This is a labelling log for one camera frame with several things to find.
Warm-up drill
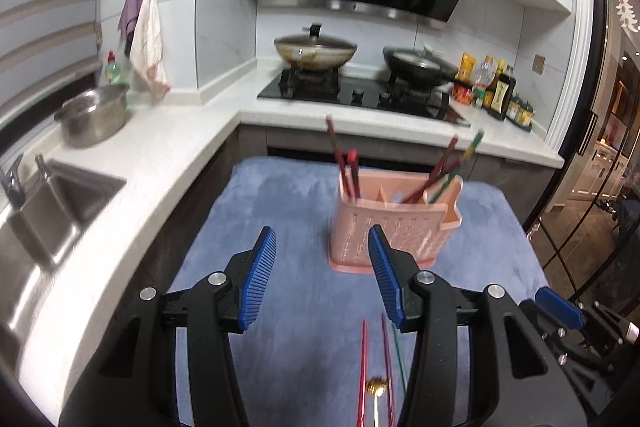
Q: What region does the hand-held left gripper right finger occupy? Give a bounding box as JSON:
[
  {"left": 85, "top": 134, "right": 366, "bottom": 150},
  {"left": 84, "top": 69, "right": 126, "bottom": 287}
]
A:
[{"left": 367, "top": 224, "right": 586, "bottom": 427}]

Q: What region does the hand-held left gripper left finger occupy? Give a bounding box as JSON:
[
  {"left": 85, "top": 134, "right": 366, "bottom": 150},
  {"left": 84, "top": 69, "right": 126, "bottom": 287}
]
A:
[{"left": 57, "top": 226, "right": 278, "bottom": 427}]

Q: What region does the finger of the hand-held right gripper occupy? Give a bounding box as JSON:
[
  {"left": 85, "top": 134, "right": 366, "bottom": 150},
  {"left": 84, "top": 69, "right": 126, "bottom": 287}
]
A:
[{"left": 534, "top": 287, "right": 587, "bottom": 334}]

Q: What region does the pink perforated utensil holder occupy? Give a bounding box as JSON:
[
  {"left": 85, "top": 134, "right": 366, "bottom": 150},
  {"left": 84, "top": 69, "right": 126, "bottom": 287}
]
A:
[{"left": 327, "top": 172, "right": 463, "bottom": 273}]

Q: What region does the bright red chopstick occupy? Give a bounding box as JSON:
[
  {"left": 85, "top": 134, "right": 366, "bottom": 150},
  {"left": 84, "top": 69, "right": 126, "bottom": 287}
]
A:
[
  {"left": 356, "top": 319, "right": 370, "bottom": 427},
  {"left": 347, "top": 149, "right": 362, "bottom": 200}
]

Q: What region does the blue plush mat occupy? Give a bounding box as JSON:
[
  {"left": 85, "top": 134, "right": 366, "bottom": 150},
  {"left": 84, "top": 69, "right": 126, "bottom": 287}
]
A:
[{"left": 165, "top": 157, "right": 551, "bottom": 427}]

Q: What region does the white kitchen counter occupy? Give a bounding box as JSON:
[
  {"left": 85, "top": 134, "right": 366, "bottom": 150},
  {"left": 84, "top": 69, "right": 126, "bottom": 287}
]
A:
[{"left": 0, "top": 57, "right": 566, "bottom": 408}]

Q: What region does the black gas stove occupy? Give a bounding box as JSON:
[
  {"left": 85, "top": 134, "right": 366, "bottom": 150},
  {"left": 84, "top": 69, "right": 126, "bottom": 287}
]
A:
[{"left": 257, "top": 69, "right": 471, "bottom": 128}]

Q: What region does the spice jar rack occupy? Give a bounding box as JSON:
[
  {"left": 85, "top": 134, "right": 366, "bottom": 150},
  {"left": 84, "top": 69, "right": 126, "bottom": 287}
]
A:
[{"left": 505, "top": 94, "right": 536, "bottom": 132}]

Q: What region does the glass sliding door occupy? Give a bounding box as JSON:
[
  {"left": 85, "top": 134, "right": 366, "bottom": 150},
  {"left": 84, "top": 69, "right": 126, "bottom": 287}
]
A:
[{"left": 520, "top": 0, "right": 640, "bottom": 323}]

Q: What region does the dark soy sauce bottle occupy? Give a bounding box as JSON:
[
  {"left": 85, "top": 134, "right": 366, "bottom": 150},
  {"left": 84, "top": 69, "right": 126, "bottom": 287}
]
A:
[{"left": 486, "top": 59, "right": 517, "bottom": 122}]

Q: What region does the stainless steel sink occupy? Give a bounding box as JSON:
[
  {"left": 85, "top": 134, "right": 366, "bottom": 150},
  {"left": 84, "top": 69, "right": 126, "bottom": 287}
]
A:
[{"left": 0, "top": 159, "right": 126, "bottom": 358}]

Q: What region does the black wok with lid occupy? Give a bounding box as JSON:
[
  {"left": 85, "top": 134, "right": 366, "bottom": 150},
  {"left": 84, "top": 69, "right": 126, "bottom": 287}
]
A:
[{"left": 387, "top": 47, "right": 448, "bottom": 70}]

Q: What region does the clear plastic bottle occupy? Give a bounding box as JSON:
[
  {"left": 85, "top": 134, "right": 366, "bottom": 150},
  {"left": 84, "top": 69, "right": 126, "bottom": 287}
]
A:
[{"left": 472, "top": 61, "right": 496, "bottom": 92}]

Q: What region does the yellow seasoning packet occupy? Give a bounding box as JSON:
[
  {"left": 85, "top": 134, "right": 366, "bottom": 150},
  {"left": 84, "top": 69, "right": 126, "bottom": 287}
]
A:
[{"left": 459, "top": 53, "right": 478, "bottom": 85}]

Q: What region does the beige wok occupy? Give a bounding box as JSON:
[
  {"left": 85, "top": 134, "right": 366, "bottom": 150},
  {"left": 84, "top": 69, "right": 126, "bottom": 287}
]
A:
[{"left": 274, "top": 42, "right": 358, "bottom": 70}]

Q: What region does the stainless steel basin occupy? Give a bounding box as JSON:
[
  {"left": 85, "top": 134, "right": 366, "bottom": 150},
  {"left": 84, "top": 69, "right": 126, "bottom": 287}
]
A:
[{"left": 54, "top": 84, "right": 131, "bottom": 148}]

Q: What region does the green dish soap bottle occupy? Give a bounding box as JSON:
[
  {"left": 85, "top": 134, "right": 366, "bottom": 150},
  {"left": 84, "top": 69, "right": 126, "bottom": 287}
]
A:
[{"left": 102, "top": 51, "right": 130, "bottom": 88}]

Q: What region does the white hanging towel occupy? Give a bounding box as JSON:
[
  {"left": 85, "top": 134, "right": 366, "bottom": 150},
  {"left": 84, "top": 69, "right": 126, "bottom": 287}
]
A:
[{"left": 129, "top": 0, "right": 171, "bottom": 102}]

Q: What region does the chrome faucet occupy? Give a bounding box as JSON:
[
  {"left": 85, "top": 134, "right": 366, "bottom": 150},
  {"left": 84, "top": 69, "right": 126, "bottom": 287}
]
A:
[{"left": 0, "top": 154, "right": 26, "bottom": 210}]

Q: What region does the purple cloth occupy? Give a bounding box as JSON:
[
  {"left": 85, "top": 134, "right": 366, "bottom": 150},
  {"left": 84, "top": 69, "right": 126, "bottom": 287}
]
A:
[{"left": 117, "top": 0, "right": 148, "bottom": 42}]

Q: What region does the striped window blind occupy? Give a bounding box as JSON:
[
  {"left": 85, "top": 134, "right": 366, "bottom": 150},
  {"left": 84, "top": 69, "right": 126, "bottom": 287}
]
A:
[{"left": 0, "top": 0, "right": 108, "bottom": 122}]

